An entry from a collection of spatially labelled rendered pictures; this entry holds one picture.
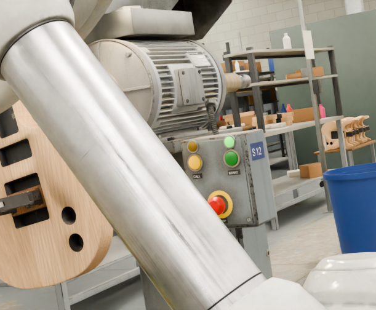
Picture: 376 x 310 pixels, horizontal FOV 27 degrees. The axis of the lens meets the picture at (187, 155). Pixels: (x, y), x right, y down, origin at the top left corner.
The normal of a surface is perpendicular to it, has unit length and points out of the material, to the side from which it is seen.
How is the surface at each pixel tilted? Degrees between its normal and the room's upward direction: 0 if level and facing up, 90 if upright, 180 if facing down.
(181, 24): 90
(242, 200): 90
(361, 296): 88
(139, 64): 78
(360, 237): 93
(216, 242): 59
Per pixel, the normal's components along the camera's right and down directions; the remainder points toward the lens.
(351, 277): -0.29, -0.68
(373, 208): -0.19, 0.15
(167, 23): 0.85, -0.11
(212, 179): -0.51, 0.12
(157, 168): 0.36, -0.52
